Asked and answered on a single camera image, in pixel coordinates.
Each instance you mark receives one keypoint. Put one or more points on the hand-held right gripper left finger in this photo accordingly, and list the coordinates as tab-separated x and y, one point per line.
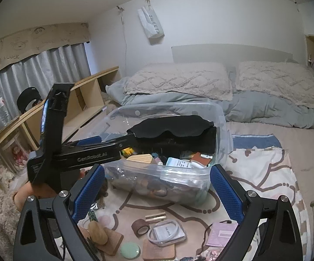
87	193

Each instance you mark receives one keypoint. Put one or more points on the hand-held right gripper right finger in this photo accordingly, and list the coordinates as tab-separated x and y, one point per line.
227	195

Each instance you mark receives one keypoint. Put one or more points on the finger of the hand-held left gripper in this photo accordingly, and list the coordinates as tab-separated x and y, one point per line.
89	140
118	142

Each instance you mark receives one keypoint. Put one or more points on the dark crocheted pouch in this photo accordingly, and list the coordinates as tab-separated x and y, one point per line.
159	157

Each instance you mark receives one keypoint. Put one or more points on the brown leather case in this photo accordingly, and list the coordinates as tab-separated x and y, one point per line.
200	159

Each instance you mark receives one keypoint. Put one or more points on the clear plastic storage box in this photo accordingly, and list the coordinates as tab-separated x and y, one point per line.
159	174

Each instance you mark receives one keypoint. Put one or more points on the black eye mask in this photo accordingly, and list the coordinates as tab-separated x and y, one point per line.
173	127

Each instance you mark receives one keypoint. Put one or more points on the white printed sachet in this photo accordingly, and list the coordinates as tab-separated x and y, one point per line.
178	163

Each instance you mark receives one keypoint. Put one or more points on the small yellow toy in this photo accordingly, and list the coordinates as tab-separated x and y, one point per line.
127	151

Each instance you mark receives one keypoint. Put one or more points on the brown fur piece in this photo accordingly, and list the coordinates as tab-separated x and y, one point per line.
103	193

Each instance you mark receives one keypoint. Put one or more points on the tan wooden block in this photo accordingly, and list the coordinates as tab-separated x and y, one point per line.
139	159

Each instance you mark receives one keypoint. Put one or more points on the pink packet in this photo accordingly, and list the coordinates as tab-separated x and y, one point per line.
222	233

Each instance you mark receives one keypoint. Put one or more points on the wooden shelf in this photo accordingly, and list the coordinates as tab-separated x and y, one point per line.
86	100

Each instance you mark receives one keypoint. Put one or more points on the wooden hair brush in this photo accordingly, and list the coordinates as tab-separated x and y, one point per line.
97	232

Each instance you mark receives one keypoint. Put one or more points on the pink plush doll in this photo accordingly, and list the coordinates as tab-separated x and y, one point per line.
21	155

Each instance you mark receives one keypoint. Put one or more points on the black cap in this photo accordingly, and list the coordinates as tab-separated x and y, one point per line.
27	96

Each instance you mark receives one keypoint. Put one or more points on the cork coaster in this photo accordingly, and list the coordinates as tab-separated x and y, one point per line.
113	240
158	251

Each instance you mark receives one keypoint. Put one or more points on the clear water bottle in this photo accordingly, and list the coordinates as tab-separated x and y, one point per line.
1	108

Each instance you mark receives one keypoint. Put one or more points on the grey curtain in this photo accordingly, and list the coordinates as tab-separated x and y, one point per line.
50	68

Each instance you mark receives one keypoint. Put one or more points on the brown tape roll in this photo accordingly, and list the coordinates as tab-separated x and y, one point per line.
139	229

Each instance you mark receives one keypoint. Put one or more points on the dark patterned scrunchie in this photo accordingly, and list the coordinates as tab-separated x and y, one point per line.
200	257

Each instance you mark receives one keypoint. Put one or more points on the clear plastic pouch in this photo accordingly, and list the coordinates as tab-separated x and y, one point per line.
167	233

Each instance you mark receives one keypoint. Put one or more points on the green round mirror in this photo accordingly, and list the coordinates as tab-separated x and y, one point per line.
129	250

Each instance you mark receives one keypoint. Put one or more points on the beige comb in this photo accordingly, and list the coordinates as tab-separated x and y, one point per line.
155	216

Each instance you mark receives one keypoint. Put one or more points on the beige textured pillow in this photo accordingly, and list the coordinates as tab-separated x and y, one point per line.
178	78
276	81

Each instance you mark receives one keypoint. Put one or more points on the beige bed sheet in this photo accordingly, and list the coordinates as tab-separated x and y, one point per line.
303	152

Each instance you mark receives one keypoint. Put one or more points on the grey duvet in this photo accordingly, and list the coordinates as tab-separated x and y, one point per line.
254	108

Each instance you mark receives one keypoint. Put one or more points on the beige printed valance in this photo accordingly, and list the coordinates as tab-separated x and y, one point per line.
23	43

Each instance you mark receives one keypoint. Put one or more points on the white hanging bag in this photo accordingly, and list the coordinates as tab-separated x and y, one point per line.
152	27

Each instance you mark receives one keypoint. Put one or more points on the white headboard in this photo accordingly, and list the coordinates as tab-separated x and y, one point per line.
227	53

